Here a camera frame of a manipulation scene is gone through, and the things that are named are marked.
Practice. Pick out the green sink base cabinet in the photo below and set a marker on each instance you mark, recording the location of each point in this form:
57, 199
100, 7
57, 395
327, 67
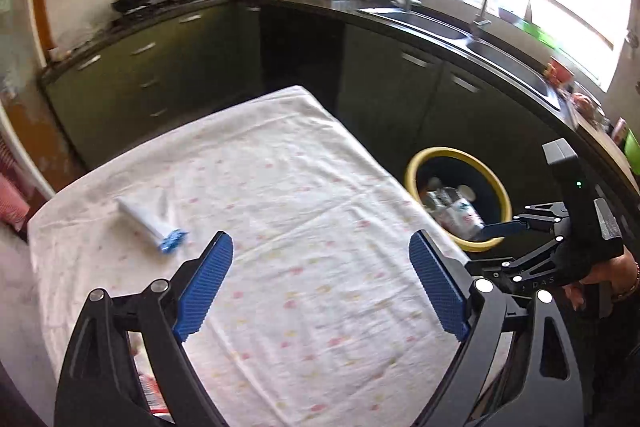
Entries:
390, 97

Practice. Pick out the green plastic item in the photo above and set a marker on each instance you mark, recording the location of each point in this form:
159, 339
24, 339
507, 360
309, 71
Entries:
540, 34

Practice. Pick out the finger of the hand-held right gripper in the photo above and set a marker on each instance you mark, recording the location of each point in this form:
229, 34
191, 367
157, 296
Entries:
500, 231
520, 269

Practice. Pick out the tall chrome faucet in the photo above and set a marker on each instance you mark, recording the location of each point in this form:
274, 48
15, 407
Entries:
480, 24

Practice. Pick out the red checked apron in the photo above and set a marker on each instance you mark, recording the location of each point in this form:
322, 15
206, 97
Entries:
6, 157

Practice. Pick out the black kitchen countertop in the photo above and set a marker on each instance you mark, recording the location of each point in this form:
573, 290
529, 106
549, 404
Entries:
310, 4

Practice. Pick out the red packet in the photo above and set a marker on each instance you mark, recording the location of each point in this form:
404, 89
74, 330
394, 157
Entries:
560, 72

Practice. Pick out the white tube with blue end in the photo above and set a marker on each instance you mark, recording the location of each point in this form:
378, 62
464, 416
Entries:
145, 217

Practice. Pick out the black bin with yellow rim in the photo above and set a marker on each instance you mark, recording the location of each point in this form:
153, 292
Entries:
425, 157

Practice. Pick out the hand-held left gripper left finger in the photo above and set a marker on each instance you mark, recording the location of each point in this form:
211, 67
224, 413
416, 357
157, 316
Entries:
205, 287

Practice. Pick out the person's right hand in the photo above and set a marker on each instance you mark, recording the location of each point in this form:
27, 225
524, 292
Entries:
607, 272

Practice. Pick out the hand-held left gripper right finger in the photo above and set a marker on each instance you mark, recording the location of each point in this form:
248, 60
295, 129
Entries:
437, 287

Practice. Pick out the green stove base cabinet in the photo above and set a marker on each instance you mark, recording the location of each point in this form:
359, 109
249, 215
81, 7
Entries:
150, 72

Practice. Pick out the green container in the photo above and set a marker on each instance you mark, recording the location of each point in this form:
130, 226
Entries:
632, 142

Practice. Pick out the clear plastic bag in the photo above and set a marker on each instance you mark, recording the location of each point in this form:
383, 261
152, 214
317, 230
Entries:
60, 52

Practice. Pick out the steel double sink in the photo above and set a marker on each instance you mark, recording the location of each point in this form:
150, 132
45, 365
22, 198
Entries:
510, 57

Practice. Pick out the floral white tablecloth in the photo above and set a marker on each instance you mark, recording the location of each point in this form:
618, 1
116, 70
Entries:
300, 282

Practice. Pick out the printed glass sliding door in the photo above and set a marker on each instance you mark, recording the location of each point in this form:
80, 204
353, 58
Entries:
35, 137

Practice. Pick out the black gas stove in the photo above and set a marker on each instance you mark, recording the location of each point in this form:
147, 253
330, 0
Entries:
170, 4

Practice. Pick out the small white bowl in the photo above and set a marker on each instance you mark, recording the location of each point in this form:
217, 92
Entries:
509, 16

